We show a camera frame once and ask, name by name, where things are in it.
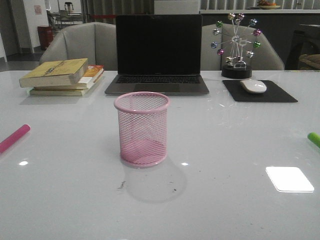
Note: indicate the pale bottom book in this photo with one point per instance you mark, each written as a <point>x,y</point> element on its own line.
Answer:
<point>65,92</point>

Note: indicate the pink mesh pen holder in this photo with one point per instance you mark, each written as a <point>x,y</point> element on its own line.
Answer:
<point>142,123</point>

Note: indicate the red bin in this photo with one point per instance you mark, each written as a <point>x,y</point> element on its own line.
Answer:
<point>45,35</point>

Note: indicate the green marker pen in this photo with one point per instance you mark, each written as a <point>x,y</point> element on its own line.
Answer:
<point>314,138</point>

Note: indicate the dark chair at right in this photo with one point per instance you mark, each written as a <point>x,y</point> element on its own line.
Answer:
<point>305,40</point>

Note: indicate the black mouse pad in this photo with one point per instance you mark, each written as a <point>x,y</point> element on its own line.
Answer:
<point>273,93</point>

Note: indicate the yellow top book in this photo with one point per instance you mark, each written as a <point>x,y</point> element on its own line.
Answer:
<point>55,73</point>

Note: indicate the ferris wheel desk ornament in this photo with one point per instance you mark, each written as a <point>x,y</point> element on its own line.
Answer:
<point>232,49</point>

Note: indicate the grey left armchair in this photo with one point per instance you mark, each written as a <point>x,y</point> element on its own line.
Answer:
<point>95,41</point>

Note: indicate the orange white middle book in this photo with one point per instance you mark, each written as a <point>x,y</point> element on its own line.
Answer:
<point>90,77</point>

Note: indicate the grey right armchair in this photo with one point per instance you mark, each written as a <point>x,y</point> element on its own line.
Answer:
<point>257,53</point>

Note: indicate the white computer mouse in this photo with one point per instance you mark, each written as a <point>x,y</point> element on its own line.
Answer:
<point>253,86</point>

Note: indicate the fruit bowl on counter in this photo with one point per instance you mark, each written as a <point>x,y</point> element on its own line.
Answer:
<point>267,5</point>

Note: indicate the grey open laptop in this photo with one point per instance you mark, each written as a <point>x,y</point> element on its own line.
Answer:
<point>158,53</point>

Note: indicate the pink marker pen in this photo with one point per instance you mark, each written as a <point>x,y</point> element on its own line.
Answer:
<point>14,137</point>

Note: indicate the grey armchair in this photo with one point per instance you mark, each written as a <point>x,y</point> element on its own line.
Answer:
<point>257,53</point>
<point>95,41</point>

